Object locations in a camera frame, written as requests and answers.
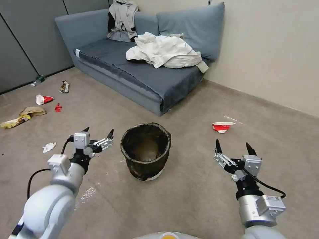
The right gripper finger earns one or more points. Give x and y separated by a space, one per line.
225 160
250 150

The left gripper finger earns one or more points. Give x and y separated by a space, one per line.
85 130
104 144

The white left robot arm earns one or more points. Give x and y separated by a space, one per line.
47 204

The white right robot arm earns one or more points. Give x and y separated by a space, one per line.
249 211

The black trash bag liner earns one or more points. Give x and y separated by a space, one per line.
139 166

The white round trash can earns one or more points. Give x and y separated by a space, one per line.
155 176

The crushed red paper cup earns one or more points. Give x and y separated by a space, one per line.
221 127

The small red plastic scrap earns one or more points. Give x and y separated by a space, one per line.
58 107

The white crumpled tissue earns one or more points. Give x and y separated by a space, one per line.
48 147

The clear crumpled plastic film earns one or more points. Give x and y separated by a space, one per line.
87 193
233 119

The brown crumpled snack wrapper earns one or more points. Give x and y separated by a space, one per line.
64 86

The red and white paper cup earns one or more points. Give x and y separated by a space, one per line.
44 99

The brown crumpled paper bag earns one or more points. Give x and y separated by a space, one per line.
33 111

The clear green-label plastic bottle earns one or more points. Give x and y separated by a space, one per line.
39 80

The grey-blue fabric sofa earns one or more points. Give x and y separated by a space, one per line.
129 74

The yellow crumpled snack wrapper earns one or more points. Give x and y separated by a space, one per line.
13 122

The white robot front shell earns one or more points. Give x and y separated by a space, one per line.
169 236

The white crumpled garment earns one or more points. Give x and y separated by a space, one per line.
164 51

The grey and black jacket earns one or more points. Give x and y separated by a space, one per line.
122 20

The small grey-green cloth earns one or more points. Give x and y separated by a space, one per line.
177 35

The grey-blue sofa back cushion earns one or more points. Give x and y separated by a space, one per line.
197 27

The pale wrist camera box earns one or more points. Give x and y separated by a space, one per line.
251 164
81 140

